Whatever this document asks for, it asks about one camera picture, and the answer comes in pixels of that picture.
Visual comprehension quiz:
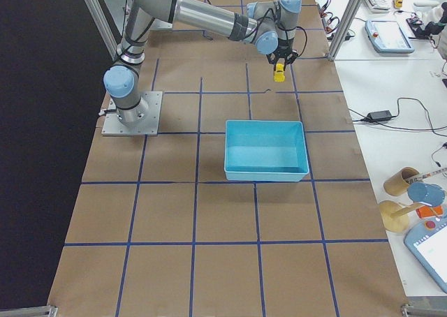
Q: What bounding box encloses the black power adapter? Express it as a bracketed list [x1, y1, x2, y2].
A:
[366, 110, 393, 122]

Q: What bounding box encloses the small yellow toy on desk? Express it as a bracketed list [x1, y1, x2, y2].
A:
[393, 0, 403, 9]

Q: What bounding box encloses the aluminium side frame post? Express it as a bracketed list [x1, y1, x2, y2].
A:
[327, 0, 362, 61]

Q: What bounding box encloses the yellow beetle toy car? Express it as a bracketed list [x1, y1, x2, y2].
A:
[273, 63, 286, 82]

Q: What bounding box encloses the light blue plastic bin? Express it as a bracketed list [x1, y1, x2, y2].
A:
[224, 120, 309, 182]

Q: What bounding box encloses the far blue teach pendant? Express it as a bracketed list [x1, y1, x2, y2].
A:
[365, 20, 414, 54]

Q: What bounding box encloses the near blue teach pendant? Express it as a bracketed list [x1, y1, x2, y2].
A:
[404, 216, 446, 293]

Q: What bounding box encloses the cardboard tube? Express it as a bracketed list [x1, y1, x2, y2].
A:
[383, 167, 419, 196]

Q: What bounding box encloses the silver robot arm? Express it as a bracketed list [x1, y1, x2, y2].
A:
[103, 0, 302, 127]

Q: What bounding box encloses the aluminium corner bracket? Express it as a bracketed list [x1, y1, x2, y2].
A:
[0, 305, 58, 317]
[401, 304, 447, 317]

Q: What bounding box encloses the aluminium corner bracket left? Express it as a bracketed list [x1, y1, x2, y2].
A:
[0, 305, 58, 317]

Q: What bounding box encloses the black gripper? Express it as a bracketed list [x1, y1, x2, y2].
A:
[266, 47, 298, 66]

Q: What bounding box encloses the white keyboard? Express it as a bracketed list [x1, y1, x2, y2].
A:
[364, 0, 390, 13]

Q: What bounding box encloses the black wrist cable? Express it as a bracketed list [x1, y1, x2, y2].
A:
[258, 6, 308, 58]

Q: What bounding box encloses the blue teach pendant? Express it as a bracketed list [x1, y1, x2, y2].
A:
[365, 20, 414, 54]
[404, 216, 446, 293]

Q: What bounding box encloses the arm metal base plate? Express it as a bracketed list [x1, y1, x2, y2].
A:
[149, 19, 173, 31]
[102, 91, 163, 136]

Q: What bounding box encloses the aluminium corner bracket right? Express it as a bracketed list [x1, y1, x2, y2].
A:
[401, 304, 447, 317]

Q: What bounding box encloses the orange small object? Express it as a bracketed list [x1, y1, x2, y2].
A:
[416, 205, 444, 219]

